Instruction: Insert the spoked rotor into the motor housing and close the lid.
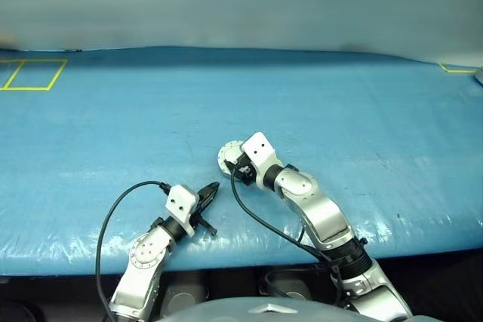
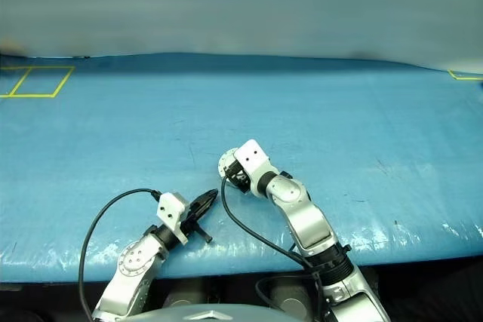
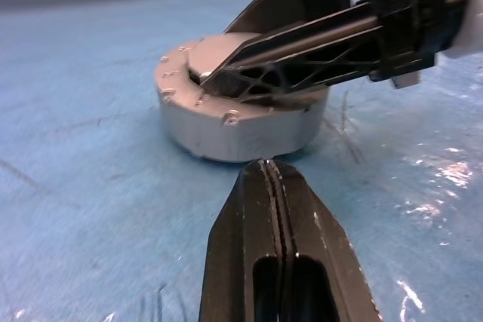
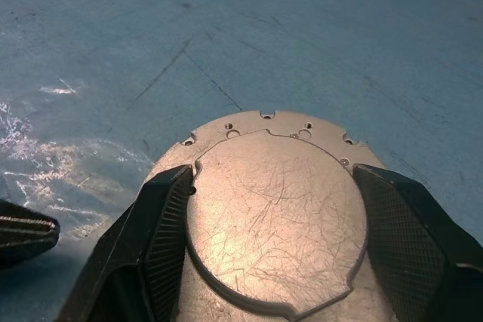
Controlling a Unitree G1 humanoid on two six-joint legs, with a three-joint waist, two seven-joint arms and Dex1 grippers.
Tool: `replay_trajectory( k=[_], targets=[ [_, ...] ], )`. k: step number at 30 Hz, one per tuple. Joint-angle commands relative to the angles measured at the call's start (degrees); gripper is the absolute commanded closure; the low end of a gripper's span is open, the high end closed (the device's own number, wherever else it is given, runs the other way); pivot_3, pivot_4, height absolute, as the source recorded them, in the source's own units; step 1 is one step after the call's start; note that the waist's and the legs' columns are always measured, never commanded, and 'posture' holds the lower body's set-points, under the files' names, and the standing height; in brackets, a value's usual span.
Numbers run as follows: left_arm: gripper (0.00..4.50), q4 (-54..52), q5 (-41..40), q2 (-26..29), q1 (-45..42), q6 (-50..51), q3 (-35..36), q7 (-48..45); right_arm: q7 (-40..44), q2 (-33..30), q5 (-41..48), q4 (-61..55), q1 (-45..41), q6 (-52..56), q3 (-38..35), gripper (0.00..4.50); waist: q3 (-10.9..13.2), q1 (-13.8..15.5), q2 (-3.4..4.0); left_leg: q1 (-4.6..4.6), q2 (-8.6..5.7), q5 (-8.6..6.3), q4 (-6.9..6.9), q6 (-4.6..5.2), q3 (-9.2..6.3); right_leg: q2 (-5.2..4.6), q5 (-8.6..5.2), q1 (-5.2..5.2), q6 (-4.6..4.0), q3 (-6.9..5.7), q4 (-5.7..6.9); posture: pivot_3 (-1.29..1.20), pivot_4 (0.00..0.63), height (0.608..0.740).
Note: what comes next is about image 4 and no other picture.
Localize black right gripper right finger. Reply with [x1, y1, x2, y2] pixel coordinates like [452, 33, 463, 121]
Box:
[352, 163, 483, 322]

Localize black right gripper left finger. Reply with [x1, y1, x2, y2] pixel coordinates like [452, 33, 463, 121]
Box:
[56, 164, 195, 322]

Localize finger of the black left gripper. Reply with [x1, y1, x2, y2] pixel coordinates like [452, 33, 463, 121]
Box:
[0, 218, 60, 263]
[0, 200, 61, 230]

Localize round finned metal motor lid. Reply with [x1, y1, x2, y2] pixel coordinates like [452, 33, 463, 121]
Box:
[141, 109, 401, 322]

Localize blue plastic table cover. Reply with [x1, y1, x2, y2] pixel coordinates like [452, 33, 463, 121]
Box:
[0, 0, 483, 322]

